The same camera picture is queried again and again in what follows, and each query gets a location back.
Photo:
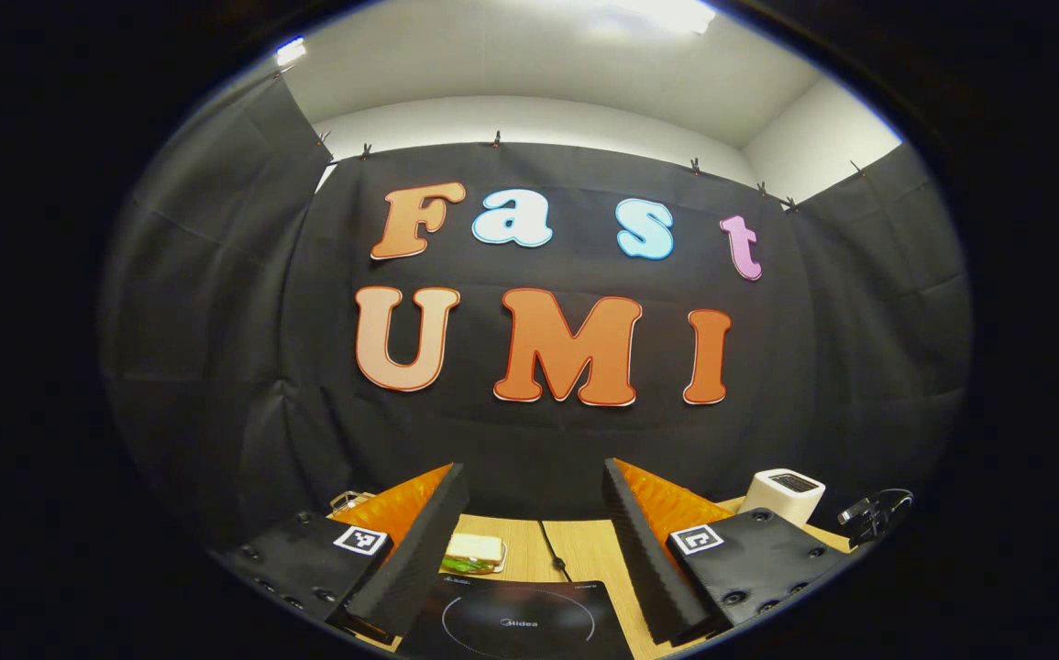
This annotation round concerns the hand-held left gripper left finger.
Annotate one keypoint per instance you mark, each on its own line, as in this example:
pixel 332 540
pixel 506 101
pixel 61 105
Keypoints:
pixel 419 559

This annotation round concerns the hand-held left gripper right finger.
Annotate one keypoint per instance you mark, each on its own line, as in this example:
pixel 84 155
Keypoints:
pixel 648 568

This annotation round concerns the black induction cooktop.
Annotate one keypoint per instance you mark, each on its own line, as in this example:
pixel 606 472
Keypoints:
pixel 511 623

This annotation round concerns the sandwich with lettuce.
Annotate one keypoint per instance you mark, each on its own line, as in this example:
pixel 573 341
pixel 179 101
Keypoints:
pixel 474 547

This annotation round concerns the white toaster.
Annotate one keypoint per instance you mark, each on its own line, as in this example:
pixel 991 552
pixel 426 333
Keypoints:
pixel 777 500

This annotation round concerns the black backdrop cloth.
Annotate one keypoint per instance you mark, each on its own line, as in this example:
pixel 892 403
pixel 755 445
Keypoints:
pixel 492 440

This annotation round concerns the small ceiling light panel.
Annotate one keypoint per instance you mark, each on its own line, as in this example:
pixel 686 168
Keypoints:
pixel 291 51

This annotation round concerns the large ceiling light panel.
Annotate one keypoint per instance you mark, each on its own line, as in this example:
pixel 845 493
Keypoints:
pixel 667 14

